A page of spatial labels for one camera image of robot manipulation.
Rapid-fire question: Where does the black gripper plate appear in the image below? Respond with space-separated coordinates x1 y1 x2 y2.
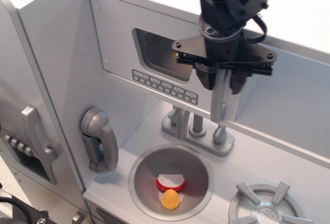
172 36 277 95

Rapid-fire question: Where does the grey toy microwave door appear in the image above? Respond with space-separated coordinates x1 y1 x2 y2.
89 0 252 122

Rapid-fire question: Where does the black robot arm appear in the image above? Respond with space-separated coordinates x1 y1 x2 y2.
172 0 277 95

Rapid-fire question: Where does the yellow toy banana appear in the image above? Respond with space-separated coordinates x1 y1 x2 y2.
172 51 178 59

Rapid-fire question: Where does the grey toy faucet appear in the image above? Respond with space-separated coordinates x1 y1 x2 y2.
162 106 235 157

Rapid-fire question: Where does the round metal sink bowl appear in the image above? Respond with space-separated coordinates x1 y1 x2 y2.
128 144 215 221

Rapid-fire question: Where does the red white toy food slice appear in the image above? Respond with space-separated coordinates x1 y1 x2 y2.
156 174 186 192

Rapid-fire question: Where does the white toy kitchen cabinet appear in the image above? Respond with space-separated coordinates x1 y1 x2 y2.
1 0 329 223

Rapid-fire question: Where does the grey toy stove burner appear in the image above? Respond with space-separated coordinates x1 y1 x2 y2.
228 181 313 223

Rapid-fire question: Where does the yellow toy corn piece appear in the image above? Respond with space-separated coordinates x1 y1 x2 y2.
161 189 181 210

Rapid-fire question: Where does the grey toy ice dispenser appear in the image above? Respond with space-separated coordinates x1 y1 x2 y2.
1 129 57 185

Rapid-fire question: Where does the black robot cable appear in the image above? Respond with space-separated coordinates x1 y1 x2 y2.
242 15 268 44

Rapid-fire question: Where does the grey fridge door handle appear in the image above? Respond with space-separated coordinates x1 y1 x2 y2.
21 105 57 164

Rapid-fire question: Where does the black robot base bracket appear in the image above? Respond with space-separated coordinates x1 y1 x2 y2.
1 184 56 224

